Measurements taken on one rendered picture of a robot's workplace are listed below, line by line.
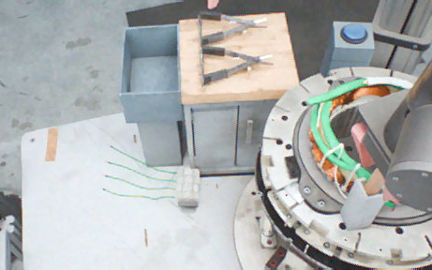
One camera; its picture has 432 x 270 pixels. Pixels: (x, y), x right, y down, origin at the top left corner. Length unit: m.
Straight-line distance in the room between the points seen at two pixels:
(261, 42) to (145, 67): 0.24
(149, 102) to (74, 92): 1.49
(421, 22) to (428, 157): 0.81
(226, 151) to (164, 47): 0.24
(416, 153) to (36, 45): 2.36
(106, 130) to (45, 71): 1.34
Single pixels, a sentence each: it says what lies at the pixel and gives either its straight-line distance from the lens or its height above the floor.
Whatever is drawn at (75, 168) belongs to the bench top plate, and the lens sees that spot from 1.10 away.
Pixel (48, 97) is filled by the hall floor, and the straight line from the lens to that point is 2.33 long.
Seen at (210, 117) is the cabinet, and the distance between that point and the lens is 0.87.
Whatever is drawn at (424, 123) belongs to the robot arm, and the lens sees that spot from 0.38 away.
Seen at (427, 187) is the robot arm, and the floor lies 1.38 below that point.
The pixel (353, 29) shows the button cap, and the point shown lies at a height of 1.04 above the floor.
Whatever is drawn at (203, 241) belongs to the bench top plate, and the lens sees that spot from 0.97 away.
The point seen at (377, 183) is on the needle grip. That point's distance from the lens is 0.57.
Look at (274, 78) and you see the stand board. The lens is 0.83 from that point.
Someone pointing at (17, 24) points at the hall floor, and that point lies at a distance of 2.76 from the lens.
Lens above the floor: 1.68
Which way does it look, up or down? 55 degrees down
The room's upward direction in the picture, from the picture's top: 9 degrees counter-clockwise
